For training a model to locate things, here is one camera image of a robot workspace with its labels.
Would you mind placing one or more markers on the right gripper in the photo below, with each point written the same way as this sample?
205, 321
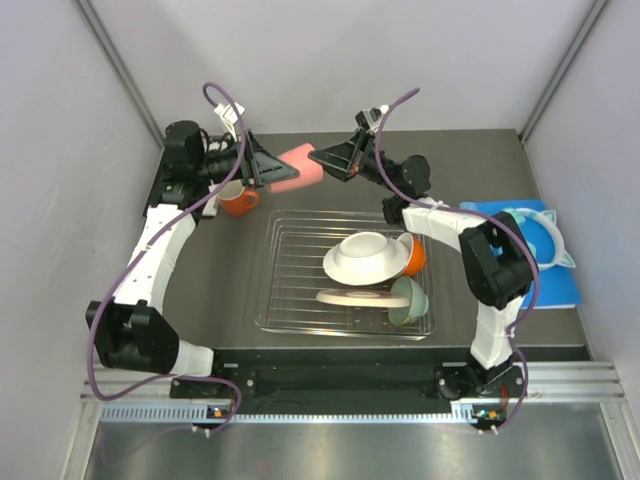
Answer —
347, 160

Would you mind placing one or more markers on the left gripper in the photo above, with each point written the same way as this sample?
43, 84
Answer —
260, 167

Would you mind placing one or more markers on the pink plastic cup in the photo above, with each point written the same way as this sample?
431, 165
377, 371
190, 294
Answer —
310, 172

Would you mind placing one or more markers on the orange mug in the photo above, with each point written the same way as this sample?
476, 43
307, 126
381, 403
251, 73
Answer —
236, 199

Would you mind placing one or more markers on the white blue-rimmed plate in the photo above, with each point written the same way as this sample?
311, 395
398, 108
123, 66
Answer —
365, 258

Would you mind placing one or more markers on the orange and white bowl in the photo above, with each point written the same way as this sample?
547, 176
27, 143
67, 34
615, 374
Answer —
417, 256

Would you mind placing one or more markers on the pink floral plate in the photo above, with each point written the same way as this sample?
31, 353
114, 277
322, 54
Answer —
362, 298

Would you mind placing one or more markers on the green ceramic bowl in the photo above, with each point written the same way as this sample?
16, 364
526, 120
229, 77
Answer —
418, 302

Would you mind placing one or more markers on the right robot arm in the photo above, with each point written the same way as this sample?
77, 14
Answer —
498, 265

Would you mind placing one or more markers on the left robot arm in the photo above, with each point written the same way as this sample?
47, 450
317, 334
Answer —
130, 331

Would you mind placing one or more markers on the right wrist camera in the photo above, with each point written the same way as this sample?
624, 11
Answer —
369, 119

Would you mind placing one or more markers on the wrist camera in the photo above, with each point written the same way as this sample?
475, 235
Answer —
229, 115
369, 119

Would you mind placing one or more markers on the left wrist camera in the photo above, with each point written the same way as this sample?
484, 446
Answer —
229, 115

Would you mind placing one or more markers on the wire dish rack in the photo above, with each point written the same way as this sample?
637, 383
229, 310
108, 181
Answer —
295, 245

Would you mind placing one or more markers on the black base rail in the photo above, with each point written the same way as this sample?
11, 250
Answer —
356, 382

